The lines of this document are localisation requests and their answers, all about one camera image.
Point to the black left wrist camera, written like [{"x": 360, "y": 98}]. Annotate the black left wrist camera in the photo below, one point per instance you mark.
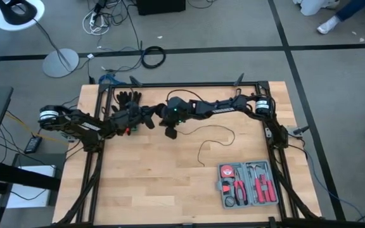
[{"x": 131, "y": 112}]

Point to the white box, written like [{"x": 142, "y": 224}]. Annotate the white box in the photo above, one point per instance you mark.
[{"x": 30, "y": 196}]

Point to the person's white shoe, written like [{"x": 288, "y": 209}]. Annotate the person's white shoe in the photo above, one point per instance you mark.
[{"x": 331, "y": 23}]

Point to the black curved object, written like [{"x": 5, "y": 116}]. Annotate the black curved object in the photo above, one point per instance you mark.
[{"x": 9, "y": 17}]

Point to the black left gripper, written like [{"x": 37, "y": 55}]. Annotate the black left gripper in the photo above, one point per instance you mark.
[{"x": 148, "y": 120}]

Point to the black power brick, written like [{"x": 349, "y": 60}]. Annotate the black power brick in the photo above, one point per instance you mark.
[{"x": 33, "y": 144}]

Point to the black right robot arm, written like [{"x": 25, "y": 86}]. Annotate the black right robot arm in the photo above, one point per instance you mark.
[{"x": 227, "y": 109}]

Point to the grey plastic tool case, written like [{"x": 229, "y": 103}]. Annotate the grey plastic tool case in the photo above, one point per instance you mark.
[{"x": 249, "y": 202}]

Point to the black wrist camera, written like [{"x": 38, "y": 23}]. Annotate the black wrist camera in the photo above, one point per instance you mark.
[
  {"x": 169, "y": 117},
  {"x": 131, "y": 112}
]

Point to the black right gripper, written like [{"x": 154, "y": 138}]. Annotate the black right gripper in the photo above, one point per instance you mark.
[{"x": 171, "y": 133}]

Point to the black green work glove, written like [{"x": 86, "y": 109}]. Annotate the black green work glove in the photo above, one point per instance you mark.
[
  {"x": 120, "y": 98},
  {"x": 135, "y": 96}
]

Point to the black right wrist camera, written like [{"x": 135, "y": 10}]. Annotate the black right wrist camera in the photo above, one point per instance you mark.
[{"x": 169, "y": 117}]

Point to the black box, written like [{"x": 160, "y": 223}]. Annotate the black box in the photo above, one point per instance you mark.
[{"x": 160, "y": 6}]

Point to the white power strip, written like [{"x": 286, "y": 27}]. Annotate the white power strip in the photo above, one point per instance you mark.
[{"x": 92, "y": 20}]

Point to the black table frame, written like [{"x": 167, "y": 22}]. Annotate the black table frame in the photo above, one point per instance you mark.
[{"x": 182, "y": 85}]

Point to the red tape measure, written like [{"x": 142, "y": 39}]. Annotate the red tape measure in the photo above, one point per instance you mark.
[{"x": 227, "y": 171}]

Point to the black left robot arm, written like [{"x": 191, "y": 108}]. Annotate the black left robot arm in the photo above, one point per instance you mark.
[{"x": 74, "y": 123}]

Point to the grey round stand base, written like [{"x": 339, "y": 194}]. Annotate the grey round stand base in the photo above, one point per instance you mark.
[{"x": 55, "y": 66}]

